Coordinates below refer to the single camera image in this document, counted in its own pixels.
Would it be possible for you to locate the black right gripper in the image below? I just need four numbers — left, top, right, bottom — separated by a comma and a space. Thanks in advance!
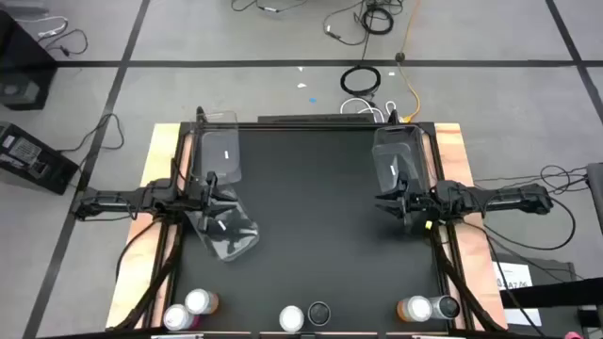
375, 172, 437, 235

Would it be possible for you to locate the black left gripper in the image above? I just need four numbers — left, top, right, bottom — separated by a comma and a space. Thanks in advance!
182, 171, 220, 233

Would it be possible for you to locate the clear plastic bin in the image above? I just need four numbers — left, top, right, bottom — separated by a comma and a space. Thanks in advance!
190, 111, 243, 186
185, 186, 261, 263
370, 124, 431, 195

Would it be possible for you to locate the orange white soda can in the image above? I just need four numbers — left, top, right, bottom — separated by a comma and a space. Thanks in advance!
396, 295, 433, 324
184, 288, 220, 315

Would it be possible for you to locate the dark can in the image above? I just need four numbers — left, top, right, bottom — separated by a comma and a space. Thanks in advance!
429, 295, 462, 320

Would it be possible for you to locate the black can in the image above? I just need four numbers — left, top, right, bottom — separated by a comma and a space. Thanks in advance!
306, 300, 333, 327

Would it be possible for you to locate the wooden base board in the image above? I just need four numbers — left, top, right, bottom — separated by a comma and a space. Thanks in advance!
106, 121, 509, 331

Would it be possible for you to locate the black bar behind table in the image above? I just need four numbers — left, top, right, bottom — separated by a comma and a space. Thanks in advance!
256, 113, 374, 125

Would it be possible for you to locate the white paper sheet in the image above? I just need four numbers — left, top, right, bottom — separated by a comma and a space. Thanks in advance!
502, 307, 544, 328
492, 261, 534, 291

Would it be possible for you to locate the black case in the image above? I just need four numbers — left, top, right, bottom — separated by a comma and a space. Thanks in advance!
492, 252, 579, 331

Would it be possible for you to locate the black computer tower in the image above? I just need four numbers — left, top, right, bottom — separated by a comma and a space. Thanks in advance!
0, 121, 80, 197

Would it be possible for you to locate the black flat bar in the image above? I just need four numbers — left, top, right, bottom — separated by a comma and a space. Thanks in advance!
498, 276, 603, 310

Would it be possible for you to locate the black floor box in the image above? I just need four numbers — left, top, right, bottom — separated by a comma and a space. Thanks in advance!
0, 78, 51, 112

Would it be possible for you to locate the black cabinet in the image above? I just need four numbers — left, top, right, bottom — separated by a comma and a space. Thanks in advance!
0, 8, 58, 81

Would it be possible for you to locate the white floor cable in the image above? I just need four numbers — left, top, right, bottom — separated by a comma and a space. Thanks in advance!
338, 96, 398, 124
16, 15, 70, 39

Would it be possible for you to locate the orange floor cable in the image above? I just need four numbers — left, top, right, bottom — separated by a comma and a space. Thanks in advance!
397, 0, 423, 124

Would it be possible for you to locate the black floor cable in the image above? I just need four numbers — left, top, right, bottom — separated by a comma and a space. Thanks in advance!
115, 218, 159, 283
464, 195, 579, 253
37, 28, 90, 57
473, 163, 590, 195
56, 112, 126, 154
322, 0, 373, 47

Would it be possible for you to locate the black table frame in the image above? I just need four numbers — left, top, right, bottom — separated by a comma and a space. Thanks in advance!
110, 105, 505, 339

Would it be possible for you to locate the coiled black cable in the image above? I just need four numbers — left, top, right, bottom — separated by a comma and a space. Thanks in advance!
339, 64, 383, 98
360, 4, 395, 37

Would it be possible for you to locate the gray post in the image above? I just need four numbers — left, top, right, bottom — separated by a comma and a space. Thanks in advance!
585, 162, 603, 236

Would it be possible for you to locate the black cable with gray adapter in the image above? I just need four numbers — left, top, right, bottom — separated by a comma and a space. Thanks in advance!
230, 0, 310, 14

